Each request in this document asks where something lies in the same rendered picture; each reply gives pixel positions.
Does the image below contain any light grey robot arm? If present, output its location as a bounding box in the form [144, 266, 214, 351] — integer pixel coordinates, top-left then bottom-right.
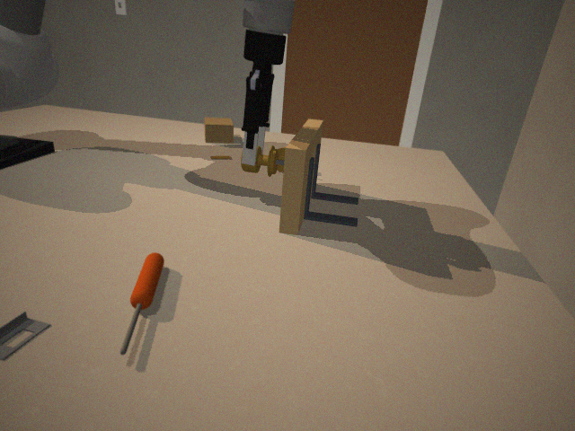
[0, 0, 295, 108]

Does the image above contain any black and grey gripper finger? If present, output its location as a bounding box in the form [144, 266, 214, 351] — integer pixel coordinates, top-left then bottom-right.
[242, 70, 270, 166]
[258, 74, 275, 153]

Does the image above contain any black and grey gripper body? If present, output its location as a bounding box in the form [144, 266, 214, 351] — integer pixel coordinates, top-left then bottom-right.
[243, 30, 287, 92]

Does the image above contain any orange-handled screwdriver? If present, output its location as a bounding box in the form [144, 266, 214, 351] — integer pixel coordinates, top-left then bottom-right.
[120, 253, 164, 355]

